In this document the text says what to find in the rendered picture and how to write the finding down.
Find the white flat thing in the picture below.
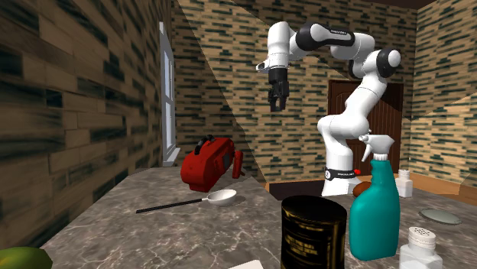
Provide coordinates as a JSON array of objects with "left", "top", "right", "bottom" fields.
[{"left": 227, "top": 259, "right": 266, "bottom": 269}]

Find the brown egg-shaped thing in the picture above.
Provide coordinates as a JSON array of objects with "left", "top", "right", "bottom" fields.
[{"left": 352, "top": 180, "right": 373, "bottom": 198}]

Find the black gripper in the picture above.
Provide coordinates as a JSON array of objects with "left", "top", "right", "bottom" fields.
[{"left": 268, "top": 66, "right": 290, "bottom": 113}]

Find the dark brown tin can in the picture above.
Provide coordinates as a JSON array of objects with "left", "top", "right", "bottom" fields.
[{"left": 280, "top": 194, "right": 349, "bottom": 269}]

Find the white window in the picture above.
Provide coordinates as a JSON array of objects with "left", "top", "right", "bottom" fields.
[{"left": 158, "top": 21, "right": 182, "bottom": 168}]

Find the teal spray bottle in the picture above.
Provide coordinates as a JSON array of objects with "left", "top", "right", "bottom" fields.
[{"left": 349, "top": 134, "right": 402, "bottom": 262}]

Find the small white bottle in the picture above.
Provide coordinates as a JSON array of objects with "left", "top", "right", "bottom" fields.
[{"left": 394, "top": 169, "right": 414, "bottom": 199}]

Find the white shaker with holed lid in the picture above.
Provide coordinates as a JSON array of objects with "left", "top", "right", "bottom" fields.
[{"left": 398, "top": 226, "right": 444, "bottom": 269}]

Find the dark brown door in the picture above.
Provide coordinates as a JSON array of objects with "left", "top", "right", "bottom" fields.
[{"left": 326, "top": 79, "right": 405, "bottom": 177}]

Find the red appliance with black handle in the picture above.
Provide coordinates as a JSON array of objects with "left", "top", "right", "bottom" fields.
[{"left": 180, "top": 134, "right": 246, "bottom": 193}]

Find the white ladle with black handle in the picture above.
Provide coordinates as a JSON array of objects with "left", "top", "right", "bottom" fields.
[{"left": 135, "top": 188, "right": 239, "bottom": 215}]

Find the green round fruit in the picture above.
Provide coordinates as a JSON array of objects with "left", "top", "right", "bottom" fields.
[{"left": 0, "top": 246, "right": 54, "bottom": 269}]

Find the dark robot stand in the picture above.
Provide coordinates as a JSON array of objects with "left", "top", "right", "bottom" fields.
[{"left": 268, "top": 180, "right": 326, "bottom": 201}]

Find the grey-green flat plate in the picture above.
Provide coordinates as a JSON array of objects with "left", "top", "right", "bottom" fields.
[{"left": 418, "top": 207, "right": 463, "bottom": 226}]

